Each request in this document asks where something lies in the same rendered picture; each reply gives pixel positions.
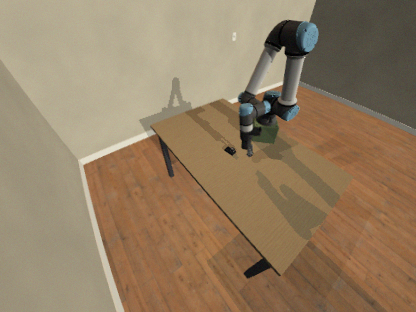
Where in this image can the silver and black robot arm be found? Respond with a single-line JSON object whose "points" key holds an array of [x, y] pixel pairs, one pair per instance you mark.
{"points": [[295, 36]]}

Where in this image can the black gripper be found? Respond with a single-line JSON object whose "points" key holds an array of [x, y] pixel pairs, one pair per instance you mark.
{"points": [[246, 133]]}

